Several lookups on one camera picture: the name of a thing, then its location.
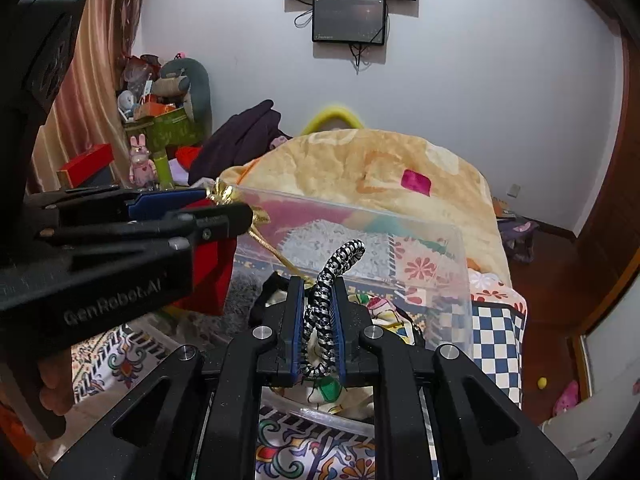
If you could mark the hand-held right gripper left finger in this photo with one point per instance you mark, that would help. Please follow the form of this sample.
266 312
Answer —
295 322

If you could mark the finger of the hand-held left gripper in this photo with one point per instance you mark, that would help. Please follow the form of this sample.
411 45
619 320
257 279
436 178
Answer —
160 202
220 221

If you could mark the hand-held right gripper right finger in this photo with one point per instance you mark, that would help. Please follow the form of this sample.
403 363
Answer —
342 330

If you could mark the clear plastic storage box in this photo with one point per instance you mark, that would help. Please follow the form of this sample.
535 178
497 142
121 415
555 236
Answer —
385 222

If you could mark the pink soft toy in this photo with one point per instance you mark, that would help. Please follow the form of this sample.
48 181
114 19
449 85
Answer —
567 400

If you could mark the person's left hand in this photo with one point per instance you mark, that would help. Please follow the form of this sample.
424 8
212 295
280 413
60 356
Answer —
52 385

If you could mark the green cylinder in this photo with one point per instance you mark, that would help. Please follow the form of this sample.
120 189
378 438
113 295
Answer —
163 167

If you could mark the pink rabbit figure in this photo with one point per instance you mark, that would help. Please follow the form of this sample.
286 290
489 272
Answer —
141 162

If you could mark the grey fluffy cloth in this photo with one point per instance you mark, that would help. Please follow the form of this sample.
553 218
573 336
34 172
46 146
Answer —
242 300

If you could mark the green cardboard box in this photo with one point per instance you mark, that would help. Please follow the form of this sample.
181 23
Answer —
170 130

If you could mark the red flat box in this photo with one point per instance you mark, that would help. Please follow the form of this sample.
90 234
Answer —
87 162

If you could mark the dark purple cloth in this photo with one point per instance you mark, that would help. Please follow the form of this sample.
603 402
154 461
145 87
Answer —
240 135

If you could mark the blue white toy figure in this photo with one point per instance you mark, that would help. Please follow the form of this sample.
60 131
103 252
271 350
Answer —
126 103

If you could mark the grey plush toy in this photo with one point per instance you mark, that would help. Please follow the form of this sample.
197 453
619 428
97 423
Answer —
197 85

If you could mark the patterned bed sheet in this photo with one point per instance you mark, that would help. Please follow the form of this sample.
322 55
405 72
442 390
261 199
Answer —
310 455

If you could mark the striped pink curtain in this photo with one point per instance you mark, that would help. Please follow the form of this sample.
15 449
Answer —
100 85

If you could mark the orange fleece blanket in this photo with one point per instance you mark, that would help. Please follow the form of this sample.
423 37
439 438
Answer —
350 160

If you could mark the blue white checkered blanket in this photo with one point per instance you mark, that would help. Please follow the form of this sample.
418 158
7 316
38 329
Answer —
495 335

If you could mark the purple bag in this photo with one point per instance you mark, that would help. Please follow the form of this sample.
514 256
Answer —
520 240

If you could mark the small yellow ball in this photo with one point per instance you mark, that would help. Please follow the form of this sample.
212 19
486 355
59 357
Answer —
542 384

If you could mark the white cabinet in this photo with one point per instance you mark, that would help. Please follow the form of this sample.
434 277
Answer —
605 385

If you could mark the white wall socket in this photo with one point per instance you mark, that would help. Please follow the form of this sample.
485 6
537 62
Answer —
514 190

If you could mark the small black wall screen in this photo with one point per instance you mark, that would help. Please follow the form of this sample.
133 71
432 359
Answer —
350 19

